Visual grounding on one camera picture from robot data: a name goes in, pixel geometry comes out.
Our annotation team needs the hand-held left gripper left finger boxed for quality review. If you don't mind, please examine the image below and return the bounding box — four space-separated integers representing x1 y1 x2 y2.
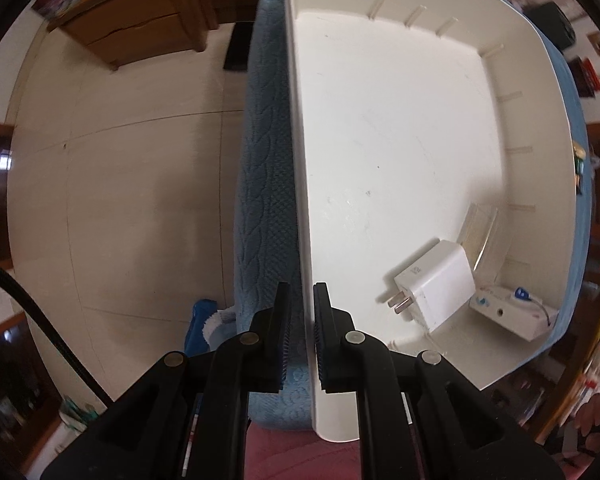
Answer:
40 281 293 480

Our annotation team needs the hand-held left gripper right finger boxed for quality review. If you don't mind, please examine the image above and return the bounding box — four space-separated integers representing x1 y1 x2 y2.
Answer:
312 281 566 480

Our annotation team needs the white charger plug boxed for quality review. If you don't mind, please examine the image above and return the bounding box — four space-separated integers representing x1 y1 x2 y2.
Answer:
387 240 477 333

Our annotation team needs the small white device box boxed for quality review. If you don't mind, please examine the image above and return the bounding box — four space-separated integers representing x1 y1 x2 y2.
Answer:
470 284 561 342

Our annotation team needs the white plastic storage bin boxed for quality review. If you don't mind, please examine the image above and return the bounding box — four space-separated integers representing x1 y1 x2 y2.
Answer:
280 0 581 443

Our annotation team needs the blue fluffy slipper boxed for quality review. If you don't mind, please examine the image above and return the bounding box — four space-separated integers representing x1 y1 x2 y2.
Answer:
185 300 241 356

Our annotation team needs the blue fluffy blanket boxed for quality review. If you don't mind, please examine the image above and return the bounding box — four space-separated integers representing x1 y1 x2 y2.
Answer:
232 0 593 431

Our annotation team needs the wooden side cabinet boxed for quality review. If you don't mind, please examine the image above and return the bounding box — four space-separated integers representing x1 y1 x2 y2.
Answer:
47 0 261 72

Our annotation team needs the dark green heater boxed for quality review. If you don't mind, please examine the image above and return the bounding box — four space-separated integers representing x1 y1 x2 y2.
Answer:
522 1 577 53

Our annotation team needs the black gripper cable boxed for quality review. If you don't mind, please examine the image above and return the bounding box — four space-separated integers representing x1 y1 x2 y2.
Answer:
0 255 116 403

